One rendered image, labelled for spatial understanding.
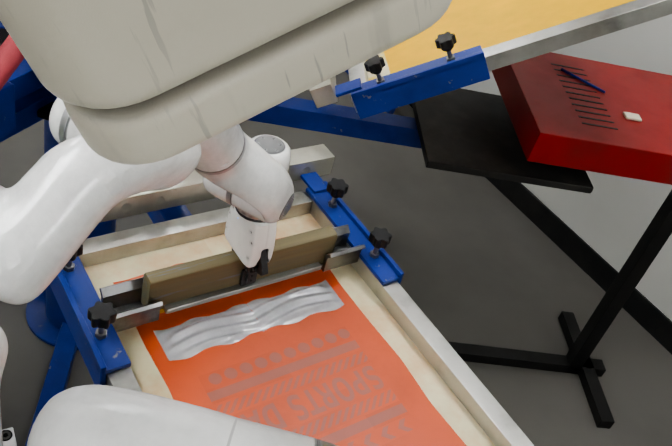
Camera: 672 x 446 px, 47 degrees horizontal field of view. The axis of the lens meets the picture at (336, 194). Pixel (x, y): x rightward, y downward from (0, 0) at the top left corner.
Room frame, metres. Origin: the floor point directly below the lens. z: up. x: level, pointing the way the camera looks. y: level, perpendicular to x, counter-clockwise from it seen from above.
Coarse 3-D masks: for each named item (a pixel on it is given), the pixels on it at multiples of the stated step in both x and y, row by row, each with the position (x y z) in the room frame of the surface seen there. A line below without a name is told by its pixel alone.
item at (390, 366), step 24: (264, 288) 1.04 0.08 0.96; (288, 288) 1.06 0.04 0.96; (336, 288) 1.10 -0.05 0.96; (336, 312) 1.03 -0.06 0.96; (360, 312) 1.05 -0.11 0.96; (288, 336) 0.94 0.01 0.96; (312, 336) 0.96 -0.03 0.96; (360, 336) 0.99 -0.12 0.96; (384, 360) 0.95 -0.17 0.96; (408, 384) 0.91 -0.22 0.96; (408, 408) 0.86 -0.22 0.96; (432, 408) 0.88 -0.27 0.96; (432, 432) 0.83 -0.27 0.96
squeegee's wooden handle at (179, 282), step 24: (288, 240) 1.07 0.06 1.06; (312, 240) 1.10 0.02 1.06; (336, 240) 1.13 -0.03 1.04; (192, 264) 0.94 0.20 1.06; (216, 264) 0.96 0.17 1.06; (240, 264) 0.99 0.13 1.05; (288, 264) 1.06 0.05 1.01; (144, 288) 0.89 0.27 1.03; (168, 288) 0.90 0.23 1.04; (192, 288) 0.93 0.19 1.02; (216, 288) 0.96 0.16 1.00
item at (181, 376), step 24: (192, 312) 0.93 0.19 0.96; (216, 312) 0.95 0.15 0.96; (144, 336) 0.85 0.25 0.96; (264, 336) 0.93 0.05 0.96; (168, 360) 0.82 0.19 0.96; (192, 360) 0.83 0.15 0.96; (216, 360) 0.85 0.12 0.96; (240, 360) 0.86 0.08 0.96; (168, 384) 0.77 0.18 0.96; (192, 384) 0.78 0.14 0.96
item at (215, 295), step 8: (312, 264) 1.10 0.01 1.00; (320, 264) 1.11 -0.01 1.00; (280, 272) 1.05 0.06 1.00; (288, 272) 1.06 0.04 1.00; (296, 272) 1.07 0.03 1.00; (304, 272) 1.08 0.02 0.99; (256, 280) 1.02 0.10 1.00; (264, 280) 1.02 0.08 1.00; (272, 280) 1.03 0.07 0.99; (280, 280) 1.04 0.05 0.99; (224, 288) 0.97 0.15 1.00; (232, 288) 0.98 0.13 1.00; (240, 288) 0.98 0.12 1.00; (248, 288) 0.99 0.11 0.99; (200, 296) 0.94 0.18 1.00; (208, 296) 0.94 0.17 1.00; (216, 296) 0.95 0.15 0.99; (224, 296) 0.96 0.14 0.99; (168, 304) 0.90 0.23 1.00; (176, 304) 0.91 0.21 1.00; (184, 304) 0.91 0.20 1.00; (192, 304) 0.92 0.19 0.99; (168, 312) 0.89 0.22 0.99
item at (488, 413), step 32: (160, 224) 1.09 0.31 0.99; (192, 224) 1.12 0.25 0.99; (224, 224) 1.15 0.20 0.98; (320, 224) 1.27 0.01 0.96; (96, 256) 0.98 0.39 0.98; (128, 256) 1.02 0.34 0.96; (384, 288) 1.10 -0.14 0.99; (416, 320) 1.04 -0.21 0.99; (448, 352) 0.98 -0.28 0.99; (128, 384) 0.73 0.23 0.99; (448, 384) 0.94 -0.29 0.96; (480, 384) 0.93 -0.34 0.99; (480, 416) 0.87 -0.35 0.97
